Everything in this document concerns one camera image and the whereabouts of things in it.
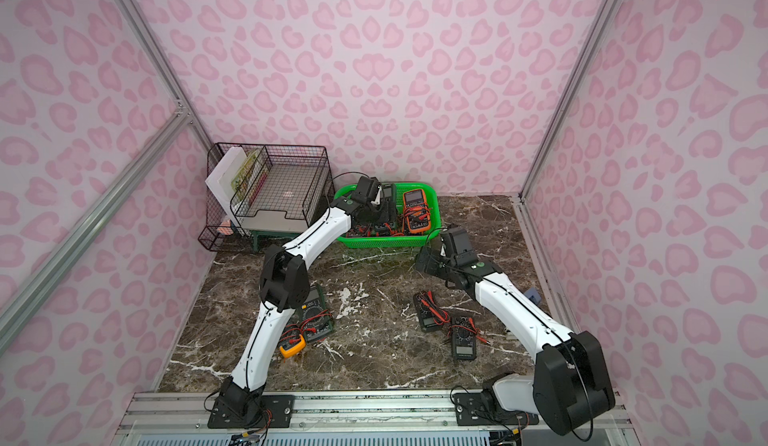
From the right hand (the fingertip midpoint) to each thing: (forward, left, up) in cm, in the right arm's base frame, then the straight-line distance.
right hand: (426, 260), depth 85 cm
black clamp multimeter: (-18, -10, -11) cm, 23 cm away
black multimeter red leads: (-12, -1, -11) cm, 16 cm away
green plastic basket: (+14, +2, -10) cm, 18 cm away
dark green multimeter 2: (-13, +32, -10) cm, 36 cm away
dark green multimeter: (+15, +11, +4) cm, 19 cm away
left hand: (+22, +11, -2) cm, 25 cm away
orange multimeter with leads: (+22, +3, -3) cm, 22 cm away
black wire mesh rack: (+24, +56, +5) cm, 61 cm away
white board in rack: (+19, +61, +14) cm, 65 cm away
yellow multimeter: (-21, +36, -8) cm, 42 cm away
